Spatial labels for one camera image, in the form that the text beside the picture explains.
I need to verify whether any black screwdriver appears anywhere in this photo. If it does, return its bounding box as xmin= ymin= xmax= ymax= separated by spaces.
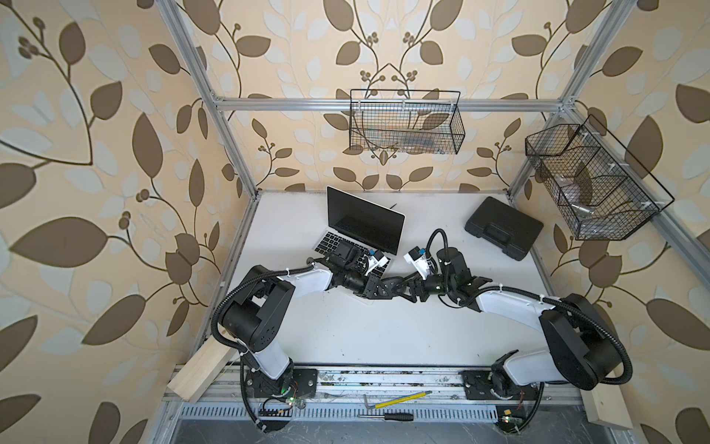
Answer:
xmin=357 ymin=413 xmax=414 ymax=422

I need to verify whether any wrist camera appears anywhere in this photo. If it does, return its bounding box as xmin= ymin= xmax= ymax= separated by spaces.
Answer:
xmin=365 ymin=250 xmax=390 ymax=277
xmin=404 ymin=246 xmax=435 ymax=279

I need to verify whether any right wooden block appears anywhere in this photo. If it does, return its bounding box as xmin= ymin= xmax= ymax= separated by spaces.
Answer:
xmin=580 ymin=384 xmax=633 ymax=430

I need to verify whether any left wooden block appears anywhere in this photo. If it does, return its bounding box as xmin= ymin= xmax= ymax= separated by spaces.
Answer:
xmin=168 ymin=337 xmax=237 ymax=403

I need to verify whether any yellow handled tool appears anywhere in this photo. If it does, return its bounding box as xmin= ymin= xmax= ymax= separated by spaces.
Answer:
xmin=364 ymin=390 xmax=433 ymax=410

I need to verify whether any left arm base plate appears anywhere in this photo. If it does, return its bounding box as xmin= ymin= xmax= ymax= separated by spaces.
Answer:
xmin=245 ymin=367 xmax=319 ymax=399

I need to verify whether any back wire basket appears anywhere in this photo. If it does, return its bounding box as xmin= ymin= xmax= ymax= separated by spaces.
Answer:
xmin=348 ymin=88 xmax=466 ymax=155

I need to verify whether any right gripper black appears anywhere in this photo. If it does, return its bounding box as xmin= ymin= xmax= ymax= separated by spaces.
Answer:
xmin=391 ymin=268 xmax=455 ymax=303

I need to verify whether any black plastic case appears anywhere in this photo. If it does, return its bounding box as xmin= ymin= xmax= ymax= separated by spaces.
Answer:
xmin=464 ymin=197 xmax=544 ymax=261

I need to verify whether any wire basket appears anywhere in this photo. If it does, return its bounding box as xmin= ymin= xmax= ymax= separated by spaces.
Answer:
xmin=525 ymin=115 xmax=675 ymax=242
xmin=348 ymin=88 xmax=466 ymax=155

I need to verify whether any wooden block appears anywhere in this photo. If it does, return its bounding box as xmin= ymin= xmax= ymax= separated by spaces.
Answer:
xmin=580 ymin=384 xmax=633 ymax=430
xmin=168 ymin=337 xmax=237 ymax=403

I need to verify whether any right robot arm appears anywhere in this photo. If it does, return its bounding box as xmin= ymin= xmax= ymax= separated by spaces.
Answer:
xmin=382 ymin=244 xmax=633 ymax=434

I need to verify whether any silver laptop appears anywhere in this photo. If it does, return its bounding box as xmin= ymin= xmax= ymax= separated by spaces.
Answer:
xmin=314 ymin=187 xmax=405 ymax=261

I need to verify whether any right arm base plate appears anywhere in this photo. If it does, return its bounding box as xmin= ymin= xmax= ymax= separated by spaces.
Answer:
xmin=460 ymin=369 xmax=538 ymax=401

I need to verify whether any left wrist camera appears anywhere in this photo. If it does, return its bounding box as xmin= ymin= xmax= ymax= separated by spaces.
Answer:
xmin=365 ymin=250 xmax=390 ymax=277

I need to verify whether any right wire basket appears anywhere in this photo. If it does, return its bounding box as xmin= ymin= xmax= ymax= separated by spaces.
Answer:
xmin=525 ymin=115 xmax=675 ymax=242

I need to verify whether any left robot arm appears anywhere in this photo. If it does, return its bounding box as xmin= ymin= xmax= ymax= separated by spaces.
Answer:
xmin=210 ymin=247 xmax=394 ymax=434

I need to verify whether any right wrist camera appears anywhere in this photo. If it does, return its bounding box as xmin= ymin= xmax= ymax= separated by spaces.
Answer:
xmin=404 ymin=246 xmax=435 ymax=279

